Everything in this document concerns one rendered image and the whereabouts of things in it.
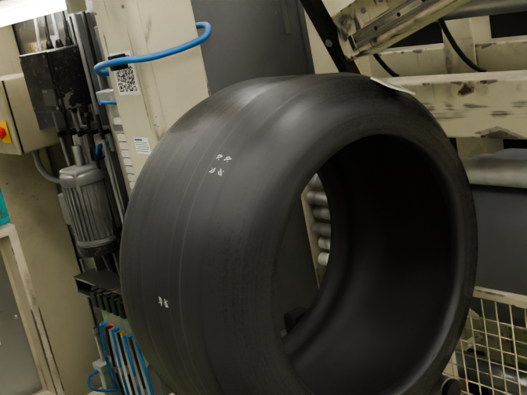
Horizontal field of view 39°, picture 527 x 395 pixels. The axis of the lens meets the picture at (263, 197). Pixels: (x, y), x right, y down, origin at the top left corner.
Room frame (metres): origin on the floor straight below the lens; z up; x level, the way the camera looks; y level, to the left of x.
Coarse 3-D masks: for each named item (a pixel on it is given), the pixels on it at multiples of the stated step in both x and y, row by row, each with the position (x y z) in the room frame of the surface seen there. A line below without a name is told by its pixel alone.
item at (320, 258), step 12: (312, 180) 1.58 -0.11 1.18; (312, 192) 1.58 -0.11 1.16; (324, 192) 1.56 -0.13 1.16; (312, 204) 1.60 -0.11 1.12; (324, 204) 1.55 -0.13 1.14; (312, 216) 1.60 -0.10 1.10; (324, 216) 1.56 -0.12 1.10; (312, 228) 1.59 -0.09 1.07; (324, 228) 1.56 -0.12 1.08; (312, 240) 1.59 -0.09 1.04; (324, 240) 1.58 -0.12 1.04; (312, 252) 1.59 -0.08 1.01; (324, 252) 1.59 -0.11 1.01; (324, 264) 1.58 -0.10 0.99
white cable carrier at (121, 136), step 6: (114, 120) 1.40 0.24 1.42; (120, 120) 1.38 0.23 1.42; (120, 138) 1.39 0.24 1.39; (120, 144) 1.40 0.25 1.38; (126, 144) 1.38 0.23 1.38; (126, 150) 1.38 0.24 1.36; (126, 156) 1.39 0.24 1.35; (126, 162) 1.39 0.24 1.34; (126, 168) 1.40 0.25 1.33; (132, 168) 1.38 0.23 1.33; (132, 174) 1.39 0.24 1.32; (132, 180) 1.39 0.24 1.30; (132, 186) 1.39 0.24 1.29
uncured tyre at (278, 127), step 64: (192, 128) 1.06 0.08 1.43; (256, 128) 0.96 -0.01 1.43; (320, 128) 0.97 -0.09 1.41; (384, 128) 1.04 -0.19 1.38; (192, 192) 0.95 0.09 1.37; (256, 192) 0.90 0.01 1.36; (384, 192) 1.34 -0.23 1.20; (448, 192) 1.13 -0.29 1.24; (128, 256) 1.02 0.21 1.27; (192, 256) 0.90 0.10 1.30; (256, 256) 0.88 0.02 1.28; (384, 256) 1.33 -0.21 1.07; (448, 256) 1.22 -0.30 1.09; (128, 320) 1.04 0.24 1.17; (192, 320) 0.88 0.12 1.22; (256, 320) 0.87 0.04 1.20; (320, 320) 1.29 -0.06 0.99; (384, 320) 1.26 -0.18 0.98; (448, 320) 1.09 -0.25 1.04; (192, 384) 0.93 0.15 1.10; (256, 384) 0.86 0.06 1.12; (320, 384) 1.19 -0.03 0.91; (384, 384) 1.13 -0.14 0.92
